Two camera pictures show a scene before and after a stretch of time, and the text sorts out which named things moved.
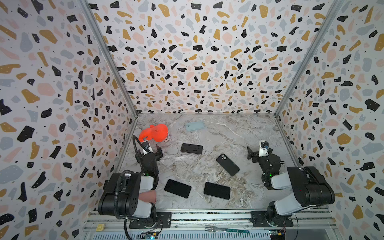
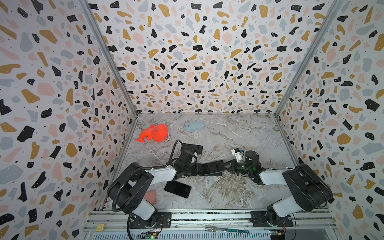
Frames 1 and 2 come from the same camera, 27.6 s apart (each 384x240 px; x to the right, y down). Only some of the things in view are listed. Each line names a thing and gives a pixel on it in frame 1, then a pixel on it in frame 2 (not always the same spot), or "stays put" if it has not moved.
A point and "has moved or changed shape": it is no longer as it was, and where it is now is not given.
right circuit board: x=277 y=234 stays put
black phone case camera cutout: x=230 y=167 has moved or changed shape
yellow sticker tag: x=100 y=227 stays put
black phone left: x=178 y=188 stays put
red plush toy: x=158 y=133 stays put
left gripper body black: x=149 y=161 → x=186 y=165
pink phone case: x=149 y=196 stays put
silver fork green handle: x=211 y=228 stays put
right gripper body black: x=256 y=155 → x=237 y=166
